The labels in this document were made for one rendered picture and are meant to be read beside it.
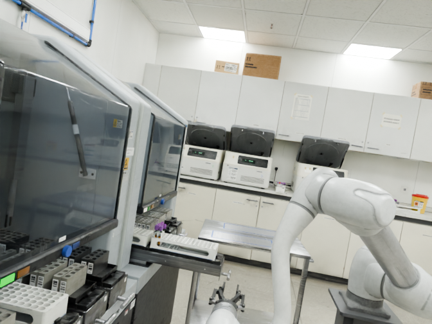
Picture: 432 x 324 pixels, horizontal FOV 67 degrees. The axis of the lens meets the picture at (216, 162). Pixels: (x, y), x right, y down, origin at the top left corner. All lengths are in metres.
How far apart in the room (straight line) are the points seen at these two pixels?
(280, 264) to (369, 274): 0.59
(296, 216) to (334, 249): 2.86
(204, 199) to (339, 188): 2.87
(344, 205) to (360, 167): 3.50
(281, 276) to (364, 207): 0.34
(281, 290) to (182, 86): 3.40
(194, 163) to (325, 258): 1.81
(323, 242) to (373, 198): 2.92
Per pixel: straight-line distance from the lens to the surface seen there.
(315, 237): 3.92
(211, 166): 3.79
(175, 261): 1.52
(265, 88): 4.11
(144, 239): 1.55
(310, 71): 4.54
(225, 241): 1.79
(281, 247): 1.13
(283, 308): 1.15
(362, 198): 1.05
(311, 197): 1.14
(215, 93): 4.14
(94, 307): 1.10
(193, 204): 3.88
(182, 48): 4.71
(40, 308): 0.97
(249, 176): 3.77
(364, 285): 1.65
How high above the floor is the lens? 1.32
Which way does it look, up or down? 3 degrees down
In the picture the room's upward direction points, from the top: 9 degrees clockwise
